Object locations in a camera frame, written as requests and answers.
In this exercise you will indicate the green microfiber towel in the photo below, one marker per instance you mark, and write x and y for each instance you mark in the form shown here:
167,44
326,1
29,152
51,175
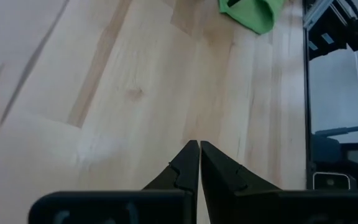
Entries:
253,15

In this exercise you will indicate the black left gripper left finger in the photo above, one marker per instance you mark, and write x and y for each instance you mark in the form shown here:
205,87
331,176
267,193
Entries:
185,168

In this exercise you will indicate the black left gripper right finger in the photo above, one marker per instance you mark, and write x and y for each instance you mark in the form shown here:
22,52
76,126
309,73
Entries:
219,174

